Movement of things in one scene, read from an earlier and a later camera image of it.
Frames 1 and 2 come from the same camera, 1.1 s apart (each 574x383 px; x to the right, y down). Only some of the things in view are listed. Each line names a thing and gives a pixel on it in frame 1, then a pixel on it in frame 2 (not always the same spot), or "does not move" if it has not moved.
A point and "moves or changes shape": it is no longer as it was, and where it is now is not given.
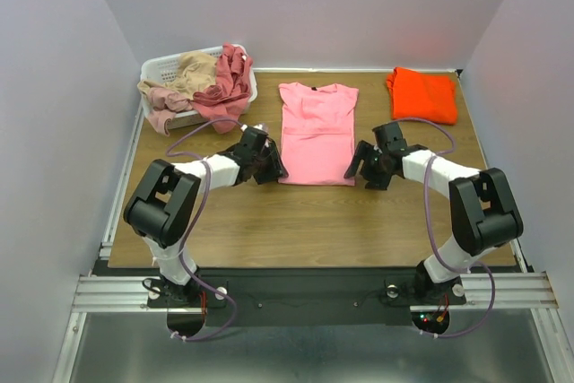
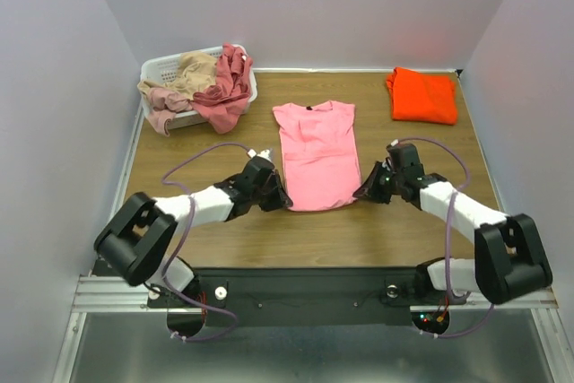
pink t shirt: (317, 133) moves or changes shape
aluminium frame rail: (106, 294) does not move
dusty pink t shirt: (165, 105) does not move
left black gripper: (276, 169) → (280, 198)
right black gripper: (367, 163) → (376, 183)
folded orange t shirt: (421, 95) does not move
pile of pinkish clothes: (223, 101) does not move
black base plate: (303, 296) does not move
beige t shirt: (195, 72) does not move
